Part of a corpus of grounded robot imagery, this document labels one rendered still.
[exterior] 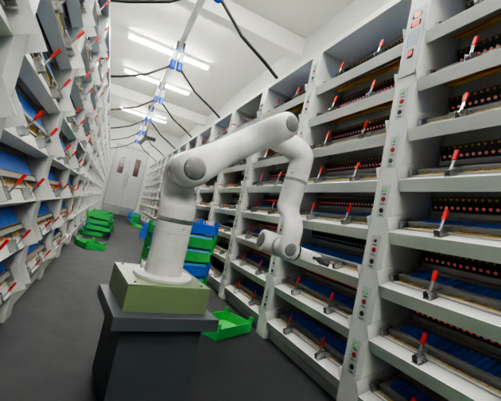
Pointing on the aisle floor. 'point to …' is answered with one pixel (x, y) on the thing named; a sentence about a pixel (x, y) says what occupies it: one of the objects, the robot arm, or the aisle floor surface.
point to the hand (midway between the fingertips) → (324, 262)
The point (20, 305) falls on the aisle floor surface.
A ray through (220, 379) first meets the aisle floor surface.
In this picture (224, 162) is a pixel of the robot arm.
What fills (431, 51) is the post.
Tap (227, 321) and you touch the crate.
